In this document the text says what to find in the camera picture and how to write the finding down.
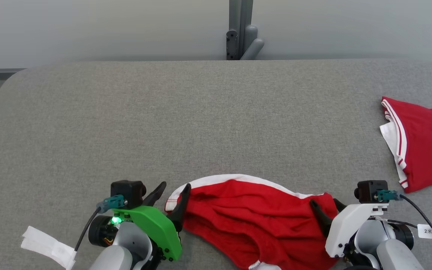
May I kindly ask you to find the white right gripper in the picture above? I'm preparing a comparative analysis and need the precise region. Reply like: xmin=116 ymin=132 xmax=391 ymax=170
xmin=309 ymin=198 xmax=390 ymax=259

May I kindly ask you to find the blank white cable tag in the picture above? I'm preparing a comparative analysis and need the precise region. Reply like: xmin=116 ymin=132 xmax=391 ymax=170
xmin=21 ymin=226 xmax=77 ymax=270

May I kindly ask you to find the left camera cable teal plug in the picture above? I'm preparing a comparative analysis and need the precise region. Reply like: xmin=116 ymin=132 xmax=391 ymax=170
xmin=74 ymin=194 xmax=127 ymax=252

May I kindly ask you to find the grey metal wall post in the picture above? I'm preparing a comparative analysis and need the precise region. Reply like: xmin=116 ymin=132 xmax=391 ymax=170
xmin=226 ymin=0 xmax=265 ymax=61

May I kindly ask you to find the grey fabric sofa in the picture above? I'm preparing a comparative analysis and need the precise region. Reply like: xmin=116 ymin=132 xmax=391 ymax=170
xmin=0 ymin=58 xmax=432 ymax=270

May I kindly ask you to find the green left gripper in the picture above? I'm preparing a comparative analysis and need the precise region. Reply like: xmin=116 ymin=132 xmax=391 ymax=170
xmin=112 ymin=181 xmax=192 ymax=262

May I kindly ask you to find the white printed cable tag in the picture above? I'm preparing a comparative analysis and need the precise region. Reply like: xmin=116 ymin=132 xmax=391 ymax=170
xmin=417 ymin=224 xmax=432 ymax=242

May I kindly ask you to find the red tank top white trim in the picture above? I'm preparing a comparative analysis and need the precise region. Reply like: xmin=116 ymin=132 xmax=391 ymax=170
xmin=165 ymin=174 xmax=339 ymax=270

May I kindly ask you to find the red jersey with white sleeves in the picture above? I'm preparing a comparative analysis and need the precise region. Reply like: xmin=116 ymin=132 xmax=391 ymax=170
xmin=379 ymin=96 xmax=432 ymax=194

